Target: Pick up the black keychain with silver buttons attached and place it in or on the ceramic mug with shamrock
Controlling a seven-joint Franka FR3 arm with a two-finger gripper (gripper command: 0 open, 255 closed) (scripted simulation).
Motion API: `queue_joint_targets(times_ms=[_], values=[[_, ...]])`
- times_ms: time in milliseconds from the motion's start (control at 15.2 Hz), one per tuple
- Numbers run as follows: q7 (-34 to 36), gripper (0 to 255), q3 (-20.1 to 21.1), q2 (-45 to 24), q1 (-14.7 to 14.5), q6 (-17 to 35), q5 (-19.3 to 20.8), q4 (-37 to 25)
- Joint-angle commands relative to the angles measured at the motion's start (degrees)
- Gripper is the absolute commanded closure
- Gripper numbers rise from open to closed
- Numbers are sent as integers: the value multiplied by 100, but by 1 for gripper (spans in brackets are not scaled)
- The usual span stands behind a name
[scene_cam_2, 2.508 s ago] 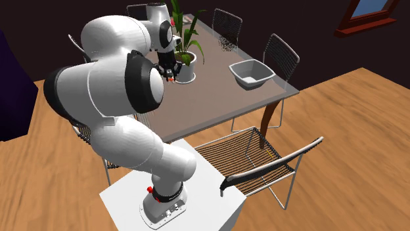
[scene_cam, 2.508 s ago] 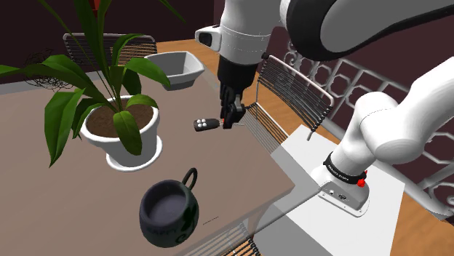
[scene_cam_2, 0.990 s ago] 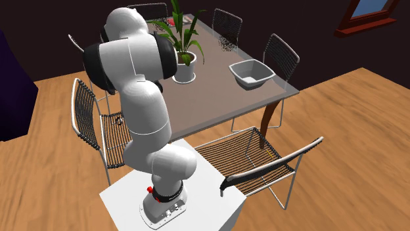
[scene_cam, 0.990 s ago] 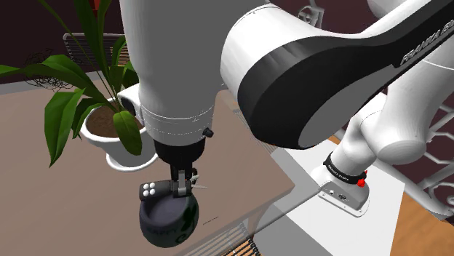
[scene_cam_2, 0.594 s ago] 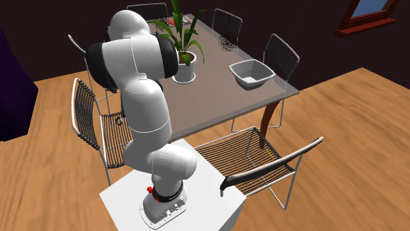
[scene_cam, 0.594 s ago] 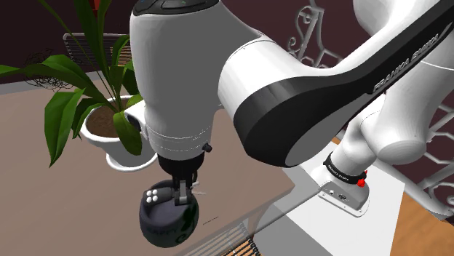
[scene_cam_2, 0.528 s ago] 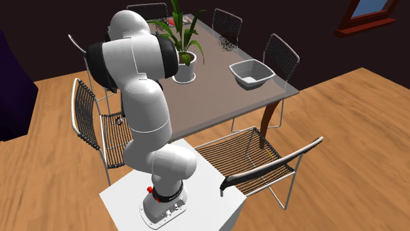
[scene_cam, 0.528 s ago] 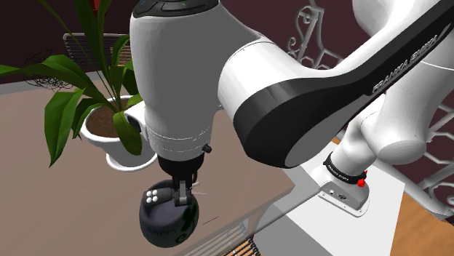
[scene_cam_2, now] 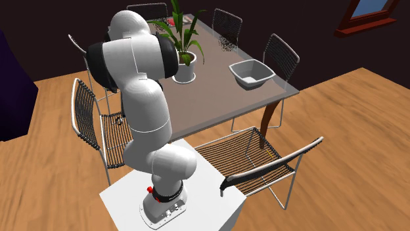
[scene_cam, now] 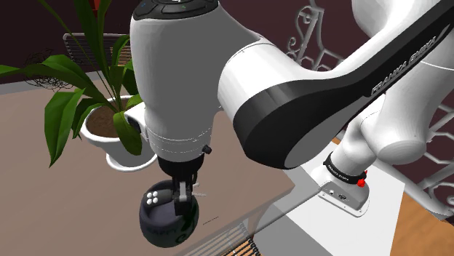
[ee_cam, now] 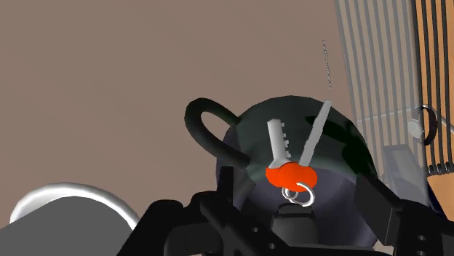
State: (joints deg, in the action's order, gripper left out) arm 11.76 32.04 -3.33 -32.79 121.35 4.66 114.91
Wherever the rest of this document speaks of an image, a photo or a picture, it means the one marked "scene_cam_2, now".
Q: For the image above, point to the potted green plant white pot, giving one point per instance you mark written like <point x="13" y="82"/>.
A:
<point x="185" y="68"/>

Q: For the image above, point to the red book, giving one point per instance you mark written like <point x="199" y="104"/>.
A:
<point x="171" y="21"/>

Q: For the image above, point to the grey dining table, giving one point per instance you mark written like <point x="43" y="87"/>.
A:
<point x="211" y="96"/>

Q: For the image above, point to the grey square bowl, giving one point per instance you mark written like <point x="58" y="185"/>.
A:
<point x="252" y="74"/>

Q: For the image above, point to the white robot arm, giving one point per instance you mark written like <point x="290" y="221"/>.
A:
<point x="145" y="105"/>

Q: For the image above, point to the red framed window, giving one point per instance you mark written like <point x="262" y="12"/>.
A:
<point x="368" y="16"/>

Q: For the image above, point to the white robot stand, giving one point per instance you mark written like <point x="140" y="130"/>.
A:
<point x="208" y="198"/>

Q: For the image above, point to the dark purple furniture block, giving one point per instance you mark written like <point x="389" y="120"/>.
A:
<point x="14" y="96"/>

